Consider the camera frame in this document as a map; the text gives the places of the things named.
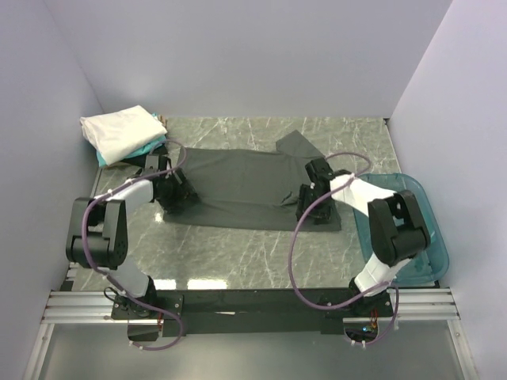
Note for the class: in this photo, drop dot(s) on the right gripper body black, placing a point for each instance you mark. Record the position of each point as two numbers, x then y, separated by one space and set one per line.
308 195

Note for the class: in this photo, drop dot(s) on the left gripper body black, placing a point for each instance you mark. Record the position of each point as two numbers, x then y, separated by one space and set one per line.
174 193

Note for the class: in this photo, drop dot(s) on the dark grey t-shirt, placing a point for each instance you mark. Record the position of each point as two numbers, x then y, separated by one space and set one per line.
246 189

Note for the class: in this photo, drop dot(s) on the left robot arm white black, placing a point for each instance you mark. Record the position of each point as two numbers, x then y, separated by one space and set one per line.
98 232

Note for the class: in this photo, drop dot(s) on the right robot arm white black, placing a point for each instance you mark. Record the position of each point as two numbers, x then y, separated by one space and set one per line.
398 231

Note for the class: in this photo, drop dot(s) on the black folded t-shirt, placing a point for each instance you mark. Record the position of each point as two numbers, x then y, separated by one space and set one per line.
141 161

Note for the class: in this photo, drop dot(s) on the beige patterned folded cloth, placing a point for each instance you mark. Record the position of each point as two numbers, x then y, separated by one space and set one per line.
161 119

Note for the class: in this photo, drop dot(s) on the teal folded t-shirt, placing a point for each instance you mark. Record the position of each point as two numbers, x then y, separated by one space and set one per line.
145 149

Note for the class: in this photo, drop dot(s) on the white folded t-shirt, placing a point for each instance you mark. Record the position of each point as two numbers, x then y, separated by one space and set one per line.
117 134

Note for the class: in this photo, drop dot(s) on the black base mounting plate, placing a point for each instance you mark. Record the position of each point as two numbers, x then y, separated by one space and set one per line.
240 311

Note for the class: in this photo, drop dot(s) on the aluminium rail frame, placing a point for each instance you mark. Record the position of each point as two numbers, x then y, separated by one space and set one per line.
91 307

